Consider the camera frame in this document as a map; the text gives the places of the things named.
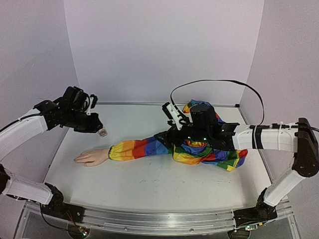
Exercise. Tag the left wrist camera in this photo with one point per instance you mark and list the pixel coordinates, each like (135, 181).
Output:
(90, 104)

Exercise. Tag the aluminium front rail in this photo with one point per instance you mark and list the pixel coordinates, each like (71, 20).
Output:
(34, 224)

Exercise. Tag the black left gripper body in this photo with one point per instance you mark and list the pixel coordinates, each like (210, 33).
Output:
(75, 120)

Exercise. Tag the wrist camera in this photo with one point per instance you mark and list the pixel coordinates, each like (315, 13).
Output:
(175, 116)
(90, 104)

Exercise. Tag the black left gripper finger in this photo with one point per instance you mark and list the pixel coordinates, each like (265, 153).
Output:
(96, 123)
(85, 129)

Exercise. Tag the rainbow striped sleeve cloth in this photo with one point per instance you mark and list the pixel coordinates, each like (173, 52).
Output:
(189, 152)

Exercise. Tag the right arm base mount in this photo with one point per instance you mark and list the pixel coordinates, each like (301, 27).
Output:
(260, 213)

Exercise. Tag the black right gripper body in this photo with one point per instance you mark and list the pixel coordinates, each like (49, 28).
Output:
(168, 137)

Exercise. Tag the clear glitter nail polish bottle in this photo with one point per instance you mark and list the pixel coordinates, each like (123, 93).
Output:
(102, 132)

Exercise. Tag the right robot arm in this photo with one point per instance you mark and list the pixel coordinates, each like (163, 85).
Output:
(297, 140)

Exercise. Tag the mannequin hand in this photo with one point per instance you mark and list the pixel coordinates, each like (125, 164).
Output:
(93, 158)

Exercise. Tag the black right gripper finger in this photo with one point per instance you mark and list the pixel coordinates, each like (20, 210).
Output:
(171, 133)
(168, 142)

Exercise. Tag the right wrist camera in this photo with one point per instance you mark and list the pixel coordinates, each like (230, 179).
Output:
(175, 116)

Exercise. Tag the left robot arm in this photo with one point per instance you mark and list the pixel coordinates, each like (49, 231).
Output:
(19, 135)

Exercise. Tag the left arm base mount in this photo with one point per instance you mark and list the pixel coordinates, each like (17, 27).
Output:
(59, 209)

